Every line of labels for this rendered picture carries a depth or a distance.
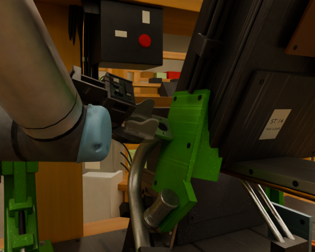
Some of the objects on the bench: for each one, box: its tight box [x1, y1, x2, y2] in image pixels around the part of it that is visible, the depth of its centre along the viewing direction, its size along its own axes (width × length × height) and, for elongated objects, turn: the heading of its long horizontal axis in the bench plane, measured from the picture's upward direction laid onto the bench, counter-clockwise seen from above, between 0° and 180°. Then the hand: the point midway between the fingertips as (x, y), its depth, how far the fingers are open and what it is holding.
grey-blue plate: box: [268, 202, 313, 252], centre depth 58 cm, size 10×2×14 cm
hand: (155, 131), depth 59 cm, fingers closed on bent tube, 3 cm apart
